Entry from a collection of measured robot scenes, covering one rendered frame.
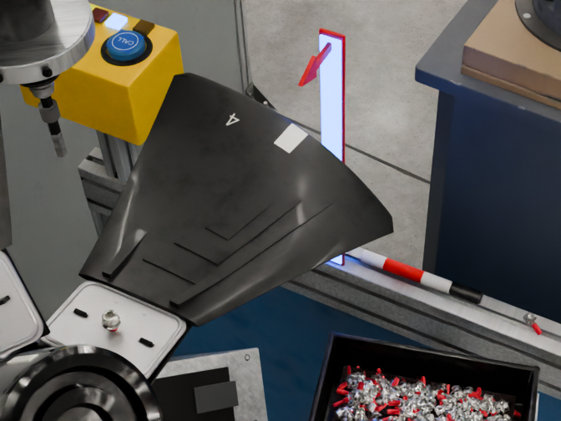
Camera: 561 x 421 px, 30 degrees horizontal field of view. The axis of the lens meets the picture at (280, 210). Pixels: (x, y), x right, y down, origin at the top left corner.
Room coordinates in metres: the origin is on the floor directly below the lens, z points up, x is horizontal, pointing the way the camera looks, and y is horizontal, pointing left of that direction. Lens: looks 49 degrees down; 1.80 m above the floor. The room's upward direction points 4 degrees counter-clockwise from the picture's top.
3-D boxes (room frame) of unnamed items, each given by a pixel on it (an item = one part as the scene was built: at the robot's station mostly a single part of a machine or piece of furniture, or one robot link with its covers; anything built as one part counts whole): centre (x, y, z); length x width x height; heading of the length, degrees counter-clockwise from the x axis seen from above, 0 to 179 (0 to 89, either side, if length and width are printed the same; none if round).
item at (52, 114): (0.42, 0.12, 1.39); 0.01 x 0.01 x 0.05
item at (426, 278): (0.69, -0.15, 0.87); 0.14 x 0.01 x 0.01; 60
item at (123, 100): (0.89, 0.19, 1.02); 0.16 x 0.10 x 0.11; 59
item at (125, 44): (0.86, 0.15, 1.08); 0.04 x 0.04 x 0.02
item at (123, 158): (0.89, 0.19, 0.92); 0.03 x 0.03 x 0.12; 59
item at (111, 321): (0.42, 0.12, 1.19); 0.01 x 0.01 x 0.03
